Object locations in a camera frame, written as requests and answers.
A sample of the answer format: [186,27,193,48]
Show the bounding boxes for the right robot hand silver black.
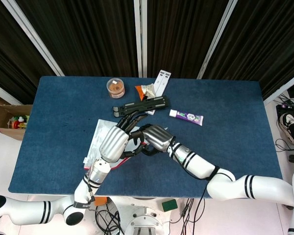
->
[128,124,176,157]

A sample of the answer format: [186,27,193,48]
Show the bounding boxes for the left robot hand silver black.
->
[99,114,149,164]

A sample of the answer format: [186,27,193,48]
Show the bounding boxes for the silver zip pouch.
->
[83,119,168,171]

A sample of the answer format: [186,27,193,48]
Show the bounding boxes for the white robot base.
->
[107,197,172,235]

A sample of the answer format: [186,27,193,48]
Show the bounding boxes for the black folding laptop stand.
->
[112,95,170,118]

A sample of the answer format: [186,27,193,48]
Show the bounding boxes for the purple toothpaste tube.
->
[169,109,204,127]

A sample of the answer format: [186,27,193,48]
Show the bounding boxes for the crumpled orange snack wrapper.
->
[134,83,157,101]

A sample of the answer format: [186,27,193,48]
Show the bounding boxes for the clear jar orange contents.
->
[106,77,125,99]

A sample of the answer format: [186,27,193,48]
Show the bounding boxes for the blue table mat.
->
[8,75,286,199]

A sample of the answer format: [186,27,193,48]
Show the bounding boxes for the orange block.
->
[94,195,108,207]

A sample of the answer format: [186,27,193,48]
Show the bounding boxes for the green block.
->
[161,199,178,212]

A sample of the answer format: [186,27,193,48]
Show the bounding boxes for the red white bottle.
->
[11,116,27,130]

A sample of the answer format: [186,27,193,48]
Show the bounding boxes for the black curtain panel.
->
[147,0,233,79]
[202,0,294,100]
[14,0,139,77]
[0,0,57,105]

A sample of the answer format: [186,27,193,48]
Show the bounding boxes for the cardboard box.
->
[0,104,33,141]

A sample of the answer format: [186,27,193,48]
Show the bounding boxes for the white black sneaker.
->
[279,112,294,145]

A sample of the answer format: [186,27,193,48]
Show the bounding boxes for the black power strip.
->
[275,103,294,117]

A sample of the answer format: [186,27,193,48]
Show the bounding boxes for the black floor cable bundle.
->
[170,198,206,225]
[95,204,125,235]

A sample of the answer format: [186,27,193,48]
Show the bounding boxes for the white frame post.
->
[263,75,294,106]
[0,80,15,106]
[133,0,148,78]
[1,0,65,77]
[196,0,245,79]

